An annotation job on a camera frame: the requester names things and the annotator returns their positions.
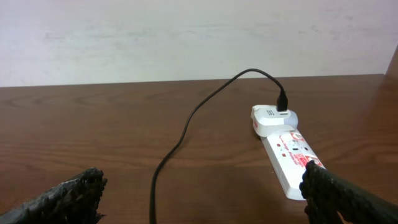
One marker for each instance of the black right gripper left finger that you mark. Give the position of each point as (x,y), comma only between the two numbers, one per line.
(74,201)

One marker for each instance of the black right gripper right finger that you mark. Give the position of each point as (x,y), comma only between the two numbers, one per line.
(331,199)

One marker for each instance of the white USB charger adapter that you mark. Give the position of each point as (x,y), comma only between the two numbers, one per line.
(266,120)

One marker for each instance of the white power strip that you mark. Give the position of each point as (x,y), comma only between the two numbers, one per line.
(289,153)

